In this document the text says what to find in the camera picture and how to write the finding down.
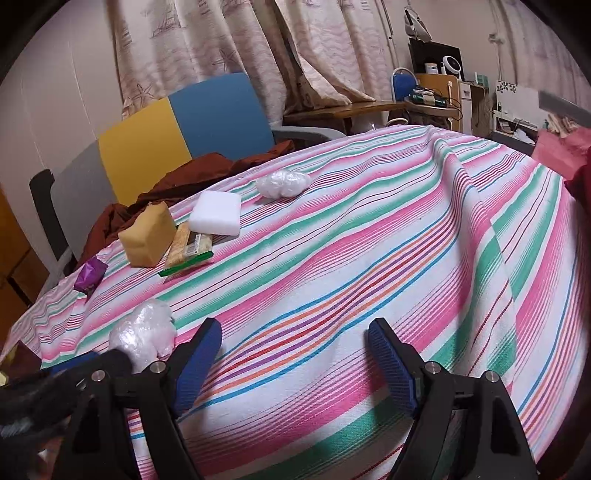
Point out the pink striped tablecloth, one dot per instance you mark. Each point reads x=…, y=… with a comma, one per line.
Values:
x=474, y=253

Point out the dark red jacket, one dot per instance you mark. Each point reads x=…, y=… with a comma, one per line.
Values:
x=188, y=179

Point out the crumpled white plastic bag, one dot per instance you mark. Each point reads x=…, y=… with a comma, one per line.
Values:
x=283, y=184

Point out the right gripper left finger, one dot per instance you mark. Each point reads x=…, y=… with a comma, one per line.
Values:
x=190, y=363

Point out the wooden cabinet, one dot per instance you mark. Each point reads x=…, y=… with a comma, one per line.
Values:
x=22, y=274

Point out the purple snack packet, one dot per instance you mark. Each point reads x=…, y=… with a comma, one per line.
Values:
x=90, y=276

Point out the blue folding chair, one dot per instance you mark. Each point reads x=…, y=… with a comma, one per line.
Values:
x=403, y=82

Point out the white foam block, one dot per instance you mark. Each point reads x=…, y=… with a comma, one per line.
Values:
x=216, y=213

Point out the patterned beige curtain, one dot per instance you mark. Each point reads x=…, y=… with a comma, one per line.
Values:
x=299, y=55

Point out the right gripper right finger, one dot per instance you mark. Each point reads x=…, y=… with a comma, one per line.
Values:
x=399, y=363

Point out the wooden side table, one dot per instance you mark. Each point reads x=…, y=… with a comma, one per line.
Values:
x=346, y=113

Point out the biscuit packet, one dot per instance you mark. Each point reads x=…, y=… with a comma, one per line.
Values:
x=188, y=248

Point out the grey yellow blue chair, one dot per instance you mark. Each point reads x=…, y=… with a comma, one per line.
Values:
x=220, y=115

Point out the white plastic bag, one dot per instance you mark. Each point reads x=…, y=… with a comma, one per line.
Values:
x=283, y=184
x=146, y=335

